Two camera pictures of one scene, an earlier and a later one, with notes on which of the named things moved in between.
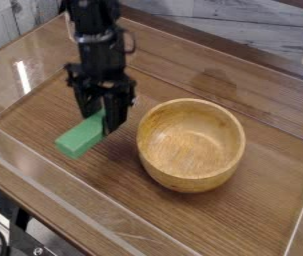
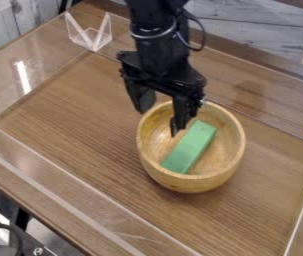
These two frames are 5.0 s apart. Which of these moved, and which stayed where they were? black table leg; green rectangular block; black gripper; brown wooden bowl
Moved: green rectangular block; black gripper
Stayed: black table leg; brown wooden bowl
